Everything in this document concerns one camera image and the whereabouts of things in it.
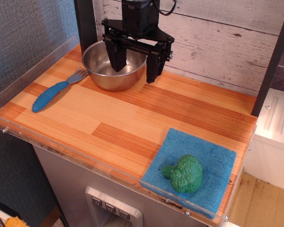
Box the left dark vertical post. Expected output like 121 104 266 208
74 0 98 53

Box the stainless steel pot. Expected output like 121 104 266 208
82 41 147 91

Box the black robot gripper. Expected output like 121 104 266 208
102 4 174 83

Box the green plastic broccoli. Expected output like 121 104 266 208
162 155 203 193

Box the clear acrylic table guard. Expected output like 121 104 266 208
0 46 257 226

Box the right dark vertical post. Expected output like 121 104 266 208
251 23 284 117

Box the blue terry cloth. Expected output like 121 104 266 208
141 128 236 219

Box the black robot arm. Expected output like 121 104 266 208
102 0 174 83

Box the grey toy fridge cabinet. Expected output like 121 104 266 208
32 144 218 227

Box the yellow black object corner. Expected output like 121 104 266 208
0 202 27 227

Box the white ribbed cabinet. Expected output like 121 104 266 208
243 89 284 189

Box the dark vertical post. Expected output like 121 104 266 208
251 23 284 117
74 0 98 53

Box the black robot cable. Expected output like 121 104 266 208
152 0 178 17

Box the blue handled metal fork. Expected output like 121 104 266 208
32 68 88 113

